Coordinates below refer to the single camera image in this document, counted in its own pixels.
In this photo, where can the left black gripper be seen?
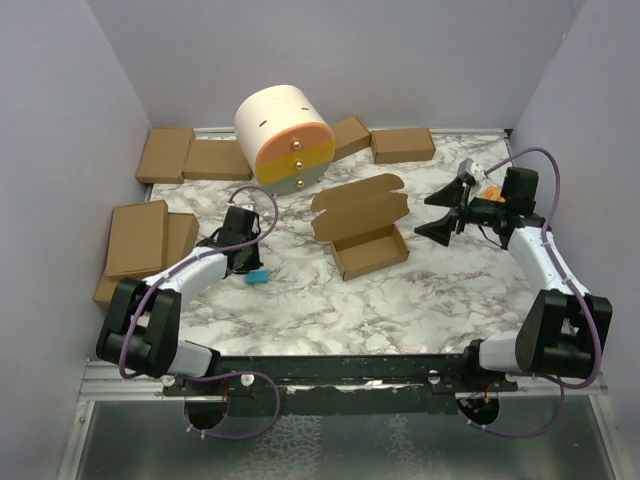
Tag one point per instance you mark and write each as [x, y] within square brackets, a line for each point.
[254, 263]

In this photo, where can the cardboard box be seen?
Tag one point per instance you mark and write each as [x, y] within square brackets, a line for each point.
[351, 136]
[137, 240]
[164, 156]
[181, 237]
[216, 160]
[358, 220]
[402, 145]

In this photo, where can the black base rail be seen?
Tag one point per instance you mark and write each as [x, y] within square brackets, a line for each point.
[341, 385]

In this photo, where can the small blue block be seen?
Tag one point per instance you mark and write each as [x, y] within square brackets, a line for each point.
[257, 277]

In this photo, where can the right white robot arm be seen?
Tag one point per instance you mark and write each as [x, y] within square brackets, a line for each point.
[565, 329]

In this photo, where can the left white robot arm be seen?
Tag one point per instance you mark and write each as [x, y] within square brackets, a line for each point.
[141, 327]

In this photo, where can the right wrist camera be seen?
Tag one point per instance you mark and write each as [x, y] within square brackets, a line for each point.
[471, 173]

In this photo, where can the round pastel drawer cabinet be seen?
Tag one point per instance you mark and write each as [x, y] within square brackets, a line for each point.
[286, 142]

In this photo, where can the orange paperback book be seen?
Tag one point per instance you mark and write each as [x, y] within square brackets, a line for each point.
[492, 193]

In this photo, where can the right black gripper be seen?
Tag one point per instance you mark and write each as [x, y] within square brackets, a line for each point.
[439, 230]

